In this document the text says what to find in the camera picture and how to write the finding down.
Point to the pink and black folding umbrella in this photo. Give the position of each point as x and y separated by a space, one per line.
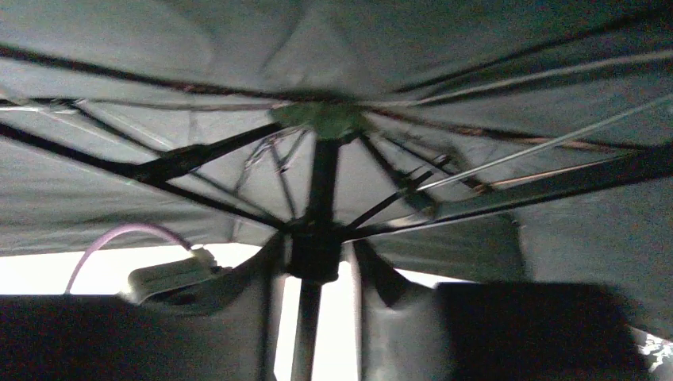
466 141

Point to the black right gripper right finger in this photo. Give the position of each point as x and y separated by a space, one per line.
489 331

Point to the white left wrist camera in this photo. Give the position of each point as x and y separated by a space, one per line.
146 282

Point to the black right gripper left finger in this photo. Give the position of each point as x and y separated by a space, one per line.
222 329

